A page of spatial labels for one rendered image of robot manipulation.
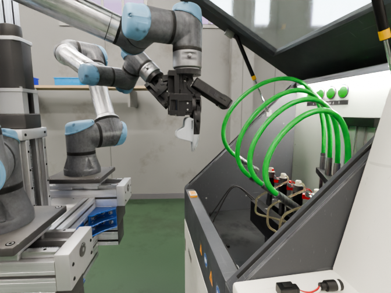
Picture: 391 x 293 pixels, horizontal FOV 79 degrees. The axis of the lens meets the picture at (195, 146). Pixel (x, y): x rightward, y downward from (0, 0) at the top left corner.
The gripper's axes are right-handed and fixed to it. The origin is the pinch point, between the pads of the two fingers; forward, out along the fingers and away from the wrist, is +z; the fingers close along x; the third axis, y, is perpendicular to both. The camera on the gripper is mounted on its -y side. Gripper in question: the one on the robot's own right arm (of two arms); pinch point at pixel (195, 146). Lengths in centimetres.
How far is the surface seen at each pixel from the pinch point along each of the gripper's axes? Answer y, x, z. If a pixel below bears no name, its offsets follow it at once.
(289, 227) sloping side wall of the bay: -15.7, 21.5, 14.2
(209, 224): -5.9, -6.8, 26.3
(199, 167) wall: -58, -282, 73
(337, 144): -40.2, 4.6, -0.2
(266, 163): -14.5, 12.7, 2.5
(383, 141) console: -31.6, 25.6, -3.8
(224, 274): -3.3, 17.2, 26.3
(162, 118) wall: -4, -289, 1
